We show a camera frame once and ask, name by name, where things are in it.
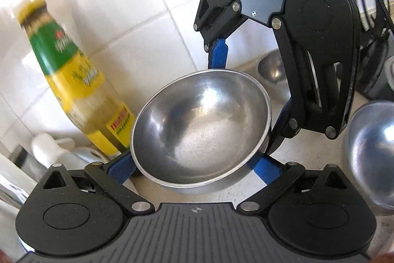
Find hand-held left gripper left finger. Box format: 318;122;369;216
41;150;154;216

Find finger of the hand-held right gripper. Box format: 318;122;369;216
194;1;247;69
265;17;342;156

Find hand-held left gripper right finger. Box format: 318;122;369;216
237;155;358;216

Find large steel bowl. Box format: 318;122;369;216
130;68;273;194

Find green and yellow label bottle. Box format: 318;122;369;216
17;0;136;159

